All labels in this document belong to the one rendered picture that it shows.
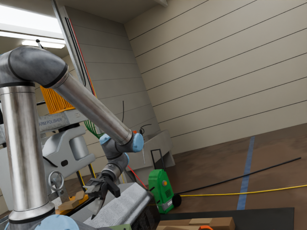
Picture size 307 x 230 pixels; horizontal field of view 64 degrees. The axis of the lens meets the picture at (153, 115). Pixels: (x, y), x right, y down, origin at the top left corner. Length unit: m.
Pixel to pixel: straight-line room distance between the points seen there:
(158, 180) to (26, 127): 2.83
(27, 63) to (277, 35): 5.90
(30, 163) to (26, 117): 0.16
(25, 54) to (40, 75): 0.08
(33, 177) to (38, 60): 0.40
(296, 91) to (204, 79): 2.11
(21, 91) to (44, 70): 0.13
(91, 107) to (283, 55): 5.69
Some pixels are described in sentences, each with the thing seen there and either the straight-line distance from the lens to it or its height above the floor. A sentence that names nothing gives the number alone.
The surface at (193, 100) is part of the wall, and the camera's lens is 6.62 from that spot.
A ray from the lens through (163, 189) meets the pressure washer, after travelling 3.64.
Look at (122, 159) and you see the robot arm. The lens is 1.30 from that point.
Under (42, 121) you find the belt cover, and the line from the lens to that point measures 2.09.
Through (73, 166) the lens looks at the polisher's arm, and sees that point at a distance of 2.23.
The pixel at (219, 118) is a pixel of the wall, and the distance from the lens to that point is 6.55.
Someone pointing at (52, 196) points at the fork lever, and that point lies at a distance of 2.07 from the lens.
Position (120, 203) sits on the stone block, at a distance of 2.29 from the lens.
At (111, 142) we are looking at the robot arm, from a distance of 1.23.
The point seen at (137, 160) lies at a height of 0.57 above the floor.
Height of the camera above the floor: 1.48
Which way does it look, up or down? 2 degrees down
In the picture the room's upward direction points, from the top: 19 degrees counter-clockwise
